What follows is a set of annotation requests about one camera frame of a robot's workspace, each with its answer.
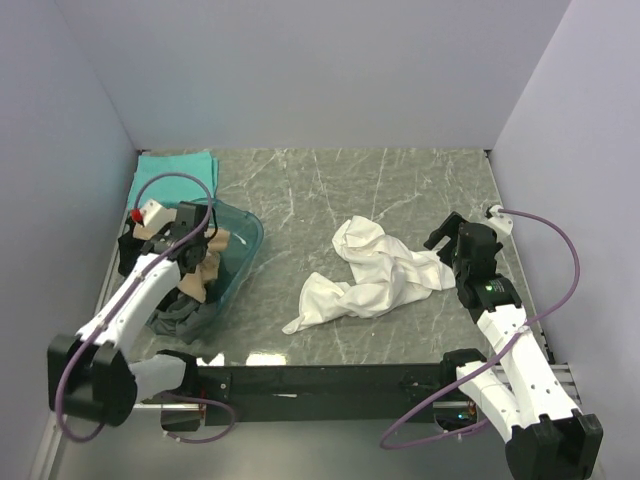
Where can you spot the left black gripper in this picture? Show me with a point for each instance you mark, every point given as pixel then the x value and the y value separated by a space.
pixel 205 240

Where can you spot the grey t shirt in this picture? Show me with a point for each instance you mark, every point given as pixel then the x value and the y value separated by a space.
pixel 183 318

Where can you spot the aluminium rail frame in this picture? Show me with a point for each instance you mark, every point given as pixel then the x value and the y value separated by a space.
pixel 183 413

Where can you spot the beige t shirt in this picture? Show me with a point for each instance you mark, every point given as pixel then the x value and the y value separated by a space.
pixel 192 284

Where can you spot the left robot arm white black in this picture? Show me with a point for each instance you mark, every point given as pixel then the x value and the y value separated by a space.
pixel 89 373

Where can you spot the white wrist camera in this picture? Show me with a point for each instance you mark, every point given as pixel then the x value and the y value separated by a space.
pixel 153 216
pixel 500 222

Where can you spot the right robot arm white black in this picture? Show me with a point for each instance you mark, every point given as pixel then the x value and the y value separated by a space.
pixel 545 433

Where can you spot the white printed t shirt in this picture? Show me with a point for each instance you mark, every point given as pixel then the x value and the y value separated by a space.
pixel 386 275

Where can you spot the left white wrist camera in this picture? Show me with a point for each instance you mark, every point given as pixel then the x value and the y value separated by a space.
pixel 153 216

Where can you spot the clear blue plastic bin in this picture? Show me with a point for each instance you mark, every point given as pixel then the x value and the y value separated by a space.
pixel 246 235

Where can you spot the folded teal t shirt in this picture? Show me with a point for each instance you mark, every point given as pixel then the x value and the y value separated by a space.
pixel 170 191

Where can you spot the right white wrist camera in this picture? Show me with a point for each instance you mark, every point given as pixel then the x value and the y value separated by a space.
pixel 500 222

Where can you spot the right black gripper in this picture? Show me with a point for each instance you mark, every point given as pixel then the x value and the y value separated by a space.
pixel 450 228

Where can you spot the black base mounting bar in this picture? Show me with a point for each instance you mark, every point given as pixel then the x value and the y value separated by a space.
pixel 320 393

